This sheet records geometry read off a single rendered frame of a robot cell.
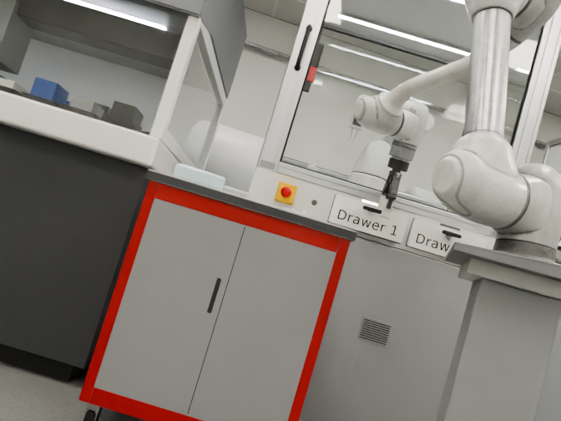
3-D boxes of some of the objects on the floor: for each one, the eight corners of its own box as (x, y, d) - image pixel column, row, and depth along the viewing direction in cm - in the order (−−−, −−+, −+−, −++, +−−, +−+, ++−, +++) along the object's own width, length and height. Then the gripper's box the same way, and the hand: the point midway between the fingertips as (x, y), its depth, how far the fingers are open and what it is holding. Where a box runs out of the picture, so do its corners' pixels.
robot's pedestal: (514, 621, 132) (596, 291, 139) (383, 565, 139) (467, 255, 146) (495, 564, 161) (563, 293, 168) (387, 521, 168) (457, 263, 175)
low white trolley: (280, 499, 161) (357, 230, 168) (63, 432, 162) (148, 168, 169) (277, 437, 219) (335, 239, 226) (117, 388, 220) (179, 192, 227)
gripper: (416, 163, 202) (396, 223, 205) (404, 161, 227) (386, 214, 230) (395, 157, 202) (376, 216, 205) (385, 155, 227) (368, 209, 230)
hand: (382, 212), depth 217 cm, fingers open, 13 cm apart
